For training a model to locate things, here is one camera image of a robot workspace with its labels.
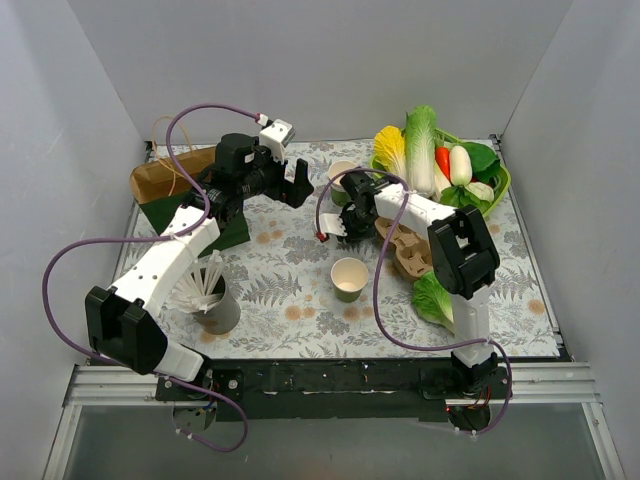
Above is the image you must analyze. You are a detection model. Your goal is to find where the green paper coffee cup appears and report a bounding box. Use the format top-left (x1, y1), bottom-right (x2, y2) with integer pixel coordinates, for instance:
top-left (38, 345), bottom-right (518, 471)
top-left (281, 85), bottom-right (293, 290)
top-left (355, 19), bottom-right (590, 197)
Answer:
top-left (330, 257), bottom-right (369, 303)

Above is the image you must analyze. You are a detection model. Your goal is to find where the green brown paper bag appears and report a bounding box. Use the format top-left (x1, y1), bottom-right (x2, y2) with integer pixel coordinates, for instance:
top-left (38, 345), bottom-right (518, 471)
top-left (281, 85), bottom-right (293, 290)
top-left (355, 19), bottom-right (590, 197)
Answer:
top-left (130, 116), bottom-right (250, 256)

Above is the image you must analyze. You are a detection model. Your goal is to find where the grey straw holder cup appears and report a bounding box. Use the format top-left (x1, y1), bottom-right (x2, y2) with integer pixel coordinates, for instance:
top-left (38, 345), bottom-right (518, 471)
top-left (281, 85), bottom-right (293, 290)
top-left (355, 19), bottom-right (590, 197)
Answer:
top-left (193, 277), bottom-right (241, 335)

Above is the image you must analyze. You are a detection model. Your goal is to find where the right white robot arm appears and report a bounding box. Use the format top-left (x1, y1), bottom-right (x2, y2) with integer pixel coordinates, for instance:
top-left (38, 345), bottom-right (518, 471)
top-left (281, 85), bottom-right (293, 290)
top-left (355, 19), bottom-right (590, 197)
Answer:
top-left (335, 168), bottom-right (500, 398)

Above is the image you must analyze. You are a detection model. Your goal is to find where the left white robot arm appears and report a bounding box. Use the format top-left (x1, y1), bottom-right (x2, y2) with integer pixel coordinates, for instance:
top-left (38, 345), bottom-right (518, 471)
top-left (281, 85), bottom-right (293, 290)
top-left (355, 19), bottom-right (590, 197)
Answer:
top-left (85, 120), bottom-right (314, 400)

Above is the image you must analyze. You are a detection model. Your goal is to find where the yellow cabbage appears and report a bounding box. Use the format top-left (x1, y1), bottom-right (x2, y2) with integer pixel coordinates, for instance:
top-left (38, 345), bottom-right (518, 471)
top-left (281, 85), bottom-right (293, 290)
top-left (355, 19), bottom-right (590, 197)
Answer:
top-left (374, 126), bottom-right (407, 180)

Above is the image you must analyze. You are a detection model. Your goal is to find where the floral patterned table mat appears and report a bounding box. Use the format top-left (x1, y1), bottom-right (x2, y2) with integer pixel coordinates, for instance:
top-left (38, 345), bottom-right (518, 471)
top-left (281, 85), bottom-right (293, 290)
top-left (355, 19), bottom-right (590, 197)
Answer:
top-left (99, 139), bottom-right (561, 360)

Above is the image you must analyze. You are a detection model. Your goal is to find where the red orange pepper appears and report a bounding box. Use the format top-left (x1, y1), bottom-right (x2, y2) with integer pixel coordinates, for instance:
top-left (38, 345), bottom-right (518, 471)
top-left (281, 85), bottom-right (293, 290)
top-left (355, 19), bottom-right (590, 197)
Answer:
top-left (435, 146), bottom-right (450, 179)

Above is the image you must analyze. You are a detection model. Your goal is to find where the white radish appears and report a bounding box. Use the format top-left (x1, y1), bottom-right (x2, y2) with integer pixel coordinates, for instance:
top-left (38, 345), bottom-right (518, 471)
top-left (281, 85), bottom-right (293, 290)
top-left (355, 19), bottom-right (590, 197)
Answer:
top-left (449, 145), bottom-right (473, 186)

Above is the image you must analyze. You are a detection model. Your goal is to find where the tall green napa cabbage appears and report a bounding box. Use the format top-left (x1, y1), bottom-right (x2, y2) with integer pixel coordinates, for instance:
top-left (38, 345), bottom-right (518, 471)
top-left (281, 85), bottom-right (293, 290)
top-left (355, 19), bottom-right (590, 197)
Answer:
top-left (404, 105), bottom-right (437, 197)

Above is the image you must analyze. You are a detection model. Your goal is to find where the green lettuce on mat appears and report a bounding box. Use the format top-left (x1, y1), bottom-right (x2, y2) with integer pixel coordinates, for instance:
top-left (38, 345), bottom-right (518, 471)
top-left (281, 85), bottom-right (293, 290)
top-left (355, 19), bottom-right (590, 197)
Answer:
top-left (412, 271), bottom-right (455, 333)

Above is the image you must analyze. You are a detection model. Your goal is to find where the small white bok choy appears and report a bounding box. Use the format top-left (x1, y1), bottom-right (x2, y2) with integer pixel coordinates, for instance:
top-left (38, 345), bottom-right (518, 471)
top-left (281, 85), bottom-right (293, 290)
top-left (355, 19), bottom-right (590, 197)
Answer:
top-left (465, 182), bottom-right (494, 203)

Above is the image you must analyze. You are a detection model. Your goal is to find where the dark green leafy vegetable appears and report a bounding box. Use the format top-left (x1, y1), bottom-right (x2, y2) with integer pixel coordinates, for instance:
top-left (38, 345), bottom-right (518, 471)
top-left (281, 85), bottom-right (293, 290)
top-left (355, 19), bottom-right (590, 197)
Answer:
top-left (439, 142), bottom-right (500, 213)

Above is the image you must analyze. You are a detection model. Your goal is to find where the green plastic vegetable basket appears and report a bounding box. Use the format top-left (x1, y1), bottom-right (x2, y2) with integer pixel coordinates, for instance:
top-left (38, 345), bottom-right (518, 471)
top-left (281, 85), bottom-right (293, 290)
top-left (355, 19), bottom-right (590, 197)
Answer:
top-left (371, 128), bottom-right (511, 216)

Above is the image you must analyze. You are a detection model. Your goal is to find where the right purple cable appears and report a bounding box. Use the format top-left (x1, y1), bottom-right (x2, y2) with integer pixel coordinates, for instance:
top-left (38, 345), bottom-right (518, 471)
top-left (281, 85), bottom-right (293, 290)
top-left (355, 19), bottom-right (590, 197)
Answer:
top-left (313, 167), bottom-right (514, 435)

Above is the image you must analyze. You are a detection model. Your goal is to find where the purple cable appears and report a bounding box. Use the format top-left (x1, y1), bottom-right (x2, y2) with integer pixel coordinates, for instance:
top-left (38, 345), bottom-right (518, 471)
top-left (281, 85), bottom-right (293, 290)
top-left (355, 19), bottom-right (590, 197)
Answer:
top-left (313, 167), bottom-right (514, 435)
top-left (42, 103), bottom-right (266, 453)

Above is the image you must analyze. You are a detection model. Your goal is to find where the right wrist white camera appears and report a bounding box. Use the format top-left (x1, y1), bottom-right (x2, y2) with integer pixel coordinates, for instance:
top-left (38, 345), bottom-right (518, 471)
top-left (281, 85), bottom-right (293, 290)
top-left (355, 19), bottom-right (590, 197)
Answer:
top-left (316, 213), bottom-right (347, 242)

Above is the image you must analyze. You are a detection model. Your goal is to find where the wrist white camera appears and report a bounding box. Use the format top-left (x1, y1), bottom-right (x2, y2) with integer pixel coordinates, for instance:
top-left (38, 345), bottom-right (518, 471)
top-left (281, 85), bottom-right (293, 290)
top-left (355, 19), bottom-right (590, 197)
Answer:
top-left (316, 213), bottom-right (347, 242)
top-left (258, 119), bottom-right (295, 164)

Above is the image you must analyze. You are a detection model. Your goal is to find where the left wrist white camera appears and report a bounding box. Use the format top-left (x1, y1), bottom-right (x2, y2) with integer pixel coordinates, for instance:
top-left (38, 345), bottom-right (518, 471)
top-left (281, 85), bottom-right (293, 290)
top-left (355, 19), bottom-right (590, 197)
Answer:
top-left (258, 119), bottom-right (295, 164)

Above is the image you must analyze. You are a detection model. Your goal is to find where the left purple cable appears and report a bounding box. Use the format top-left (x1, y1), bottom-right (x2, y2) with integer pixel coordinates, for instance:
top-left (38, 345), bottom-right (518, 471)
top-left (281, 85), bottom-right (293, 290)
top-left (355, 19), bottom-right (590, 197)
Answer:
top-left (42, 103), bottom-right (266, 453)

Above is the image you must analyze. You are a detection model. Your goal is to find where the aluminium frame rail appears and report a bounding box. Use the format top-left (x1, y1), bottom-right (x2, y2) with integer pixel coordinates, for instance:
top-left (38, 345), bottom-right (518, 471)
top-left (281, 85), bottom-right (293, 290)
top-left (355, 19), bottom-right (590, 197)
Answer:
top-left (63, 363), bottom-right (601, 406)

